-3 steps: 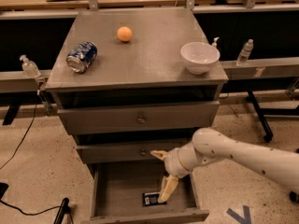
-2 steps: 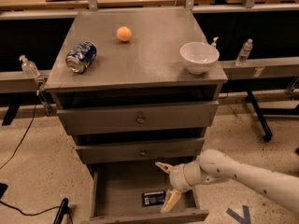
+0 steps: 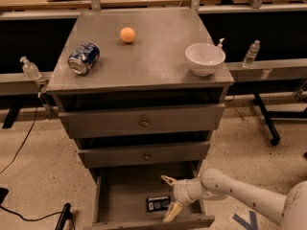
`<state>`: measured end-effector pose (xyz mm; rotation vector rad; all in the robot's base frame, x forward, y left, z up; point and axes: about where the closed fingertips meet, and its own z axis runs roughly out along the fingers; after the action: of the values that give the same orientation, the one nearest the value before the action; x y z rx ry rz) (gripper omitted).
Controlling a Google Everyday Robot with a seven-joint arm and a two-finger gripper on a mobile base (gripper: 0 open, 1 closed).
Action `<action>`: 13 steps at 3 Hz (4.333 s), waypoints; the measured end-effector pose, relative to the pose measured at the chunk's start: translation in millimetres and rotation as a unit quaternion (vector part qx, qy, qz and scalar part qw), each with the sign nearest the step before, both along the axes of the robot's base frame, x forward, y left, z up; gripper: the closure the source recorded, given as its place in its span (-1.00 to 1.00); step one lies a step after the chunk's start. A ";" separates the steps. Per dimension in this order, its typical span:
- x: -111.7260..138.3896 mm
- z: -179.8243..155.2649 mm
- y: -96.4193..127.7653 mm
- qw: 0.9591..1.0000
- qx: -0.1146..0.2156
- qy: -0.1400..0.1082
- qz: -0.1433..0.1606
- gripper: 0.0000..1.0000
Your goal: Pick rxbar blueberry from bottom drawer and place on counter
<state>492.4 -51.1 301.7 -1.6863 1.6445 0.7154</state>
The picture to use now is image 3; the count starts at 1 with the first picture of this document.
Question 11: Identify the grey middle drawer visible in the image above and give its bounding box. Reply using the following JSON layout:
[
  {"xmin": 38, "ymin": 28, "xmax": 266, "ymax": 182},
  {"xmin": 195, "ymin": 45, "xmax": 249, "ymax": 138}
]
[{"xmin": 78, "ymin": 142, "xmax": 210, "ymax": 169}]

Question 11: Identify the black floor cable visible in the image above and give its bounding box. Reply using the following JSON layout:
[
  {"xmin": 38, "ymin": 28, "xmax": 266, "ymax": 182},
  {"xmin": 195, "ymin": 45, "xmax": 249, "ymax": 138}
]
[{"xmin": 0, "ymin": 105, "xmax": 63, "ymax": 222}]

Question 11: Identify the grey wooden drawer cabinet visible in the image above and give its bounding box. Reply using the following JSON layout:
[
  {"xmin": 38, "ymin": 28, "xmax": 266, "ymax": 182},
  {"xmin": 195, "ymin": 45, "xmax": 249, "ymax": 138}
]
[{"xmin": 46, "ymin": 7, "xmax": 235, "ymax": 230}]

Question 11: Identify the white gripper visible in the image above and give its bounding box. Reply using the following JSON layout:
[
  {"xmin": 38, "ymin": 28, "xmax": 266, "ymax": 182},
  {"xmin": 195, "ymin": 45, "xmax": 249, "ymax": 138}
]
[{"xmin": 161, "ymin": 175, "xmax": 207, "ymax": 222}]

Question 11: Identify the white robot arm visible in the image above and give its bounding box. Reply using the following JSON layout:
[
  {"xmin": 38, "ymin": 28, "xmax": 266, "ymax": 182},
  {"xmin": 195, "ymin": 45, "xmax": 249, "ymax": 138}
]
[{"xmin": 161, "ymin": 168, "xmax": 307, "ymax": 230}]

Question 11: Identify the blue crushed soda can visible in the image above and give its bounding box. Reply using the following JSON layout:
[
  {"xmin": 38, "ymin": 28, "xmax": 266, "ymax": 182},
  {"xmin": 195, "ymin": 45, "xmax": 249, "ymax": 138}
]
[{"xmin": 67, "ymin": 42, "xmax": 100, "ymax": 76}]

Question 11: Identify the grey open bottom drawer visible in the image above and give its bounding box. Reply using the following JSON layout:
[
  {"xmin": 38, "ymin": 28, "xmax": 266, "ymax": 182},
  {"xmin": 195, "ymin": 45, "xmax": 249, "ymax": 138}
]
[{"xmin": 83, "ymin": 162, "xmax": 215, "ymax": 230}]

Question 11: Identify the black table leg with caster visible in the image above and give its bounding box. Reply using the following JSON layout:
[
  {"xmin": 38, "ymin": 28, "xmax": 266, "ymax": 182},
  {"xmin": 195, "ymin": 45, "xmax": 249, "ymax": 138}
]
[{"xmin": 252, "ymin": 93, "xmax": 307, "ymax": 147}]

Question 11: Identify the grey top drawer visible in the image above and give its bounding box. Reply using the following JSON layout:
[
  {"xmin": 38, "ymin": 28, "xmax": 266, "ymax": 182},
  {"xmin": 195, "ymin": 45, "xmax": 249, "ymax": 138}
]
[{"xmin": 59, "ymin": 103, "xmax": 224, "ymax": 138}]

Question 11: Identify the white ceramic bowl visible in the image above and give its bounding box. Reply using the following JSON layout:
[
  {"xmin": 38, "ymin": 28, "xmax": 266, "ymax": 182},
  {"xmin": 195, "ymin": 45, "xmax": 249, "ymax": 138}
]
[{"xmin": 185, "ymin": 43, "xmax": 225, "ymax": 77}]

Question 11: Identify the clear sanitizer pump bottle left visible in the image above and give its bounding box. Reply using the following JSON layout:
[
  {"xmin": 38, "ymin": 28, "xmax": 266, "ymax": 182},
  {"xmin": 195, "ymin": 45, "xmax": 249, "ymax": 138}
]
[{"xmin": 20, "ymin": 57, "xmax": 42, "ymax": 81}]

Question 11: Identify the black stand bottom left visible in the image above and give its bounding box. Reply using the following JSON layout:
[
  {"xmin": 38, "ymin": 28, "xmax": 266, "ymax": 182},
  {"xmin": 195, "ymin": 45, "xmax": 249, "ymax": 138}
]
[{"xmin": 55, "ymin": 203, "xmax": 76, "ymax": 230}]

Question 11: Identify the orange fruit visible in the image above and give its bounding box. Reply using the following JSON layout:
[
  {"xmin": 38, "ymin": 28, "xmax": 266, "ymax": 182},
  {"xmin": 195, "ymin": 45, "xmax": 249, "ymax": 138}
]
[{"xmin": 120, "ymin": 27, "xmax": 136, "ymax": 43}]

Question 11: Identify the sanitizer pump bottle behind bowl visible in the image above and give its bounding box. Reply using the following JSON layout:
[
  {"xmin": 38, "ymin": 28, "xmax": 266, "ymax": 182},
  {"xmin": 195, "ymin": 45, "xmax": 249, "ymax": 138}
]
[{"xmin": 217, "ymin": 38, "xmax": 224, "ymax": 49}]

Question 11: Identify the dark blue rxbar wrapper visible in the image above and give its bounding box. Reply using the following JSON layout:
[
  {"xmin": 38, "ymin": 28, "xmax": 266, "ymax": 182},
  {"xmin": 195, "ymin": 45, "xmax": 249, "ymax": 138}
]
[{"xmin": 146, "ymin": 196, "xmax": 171, "ymax": 212}]

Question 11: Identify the clear water bottle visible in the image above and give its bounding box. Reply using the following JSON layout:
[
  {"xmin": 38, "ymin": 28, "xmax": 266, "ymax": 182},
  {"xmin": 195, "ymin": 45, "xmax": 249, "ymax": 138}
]
[{"xmin": 243, "ymin": 40, "xmax": 260, "ymax": 68}]

